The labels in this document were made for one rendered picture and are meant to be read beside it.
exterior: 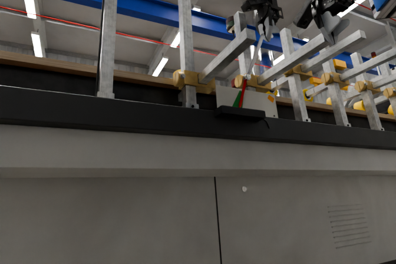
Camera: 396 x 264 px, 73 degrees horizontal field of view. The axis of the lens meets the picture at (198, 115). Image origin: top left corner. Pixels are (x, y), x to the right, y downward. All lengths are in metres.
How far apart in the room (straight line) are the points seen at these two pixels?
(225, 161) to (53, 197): 0.52
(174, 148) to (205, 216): 0.35
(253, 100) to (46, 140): 0.66
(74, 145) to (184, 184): 0.44
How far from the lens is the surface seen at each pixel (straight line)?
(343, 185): 1.59
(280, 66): 0.95
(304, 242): 1.34
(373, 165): 1.45
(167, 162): 0.78
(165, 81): 1.06
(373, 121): 1.55
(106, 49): 0.84
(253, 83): 1.01
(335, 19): 0.84
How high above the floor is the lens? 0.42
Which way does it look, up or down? 19 degrees up
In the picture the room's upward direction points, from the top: 3 degrees counter-clockwise
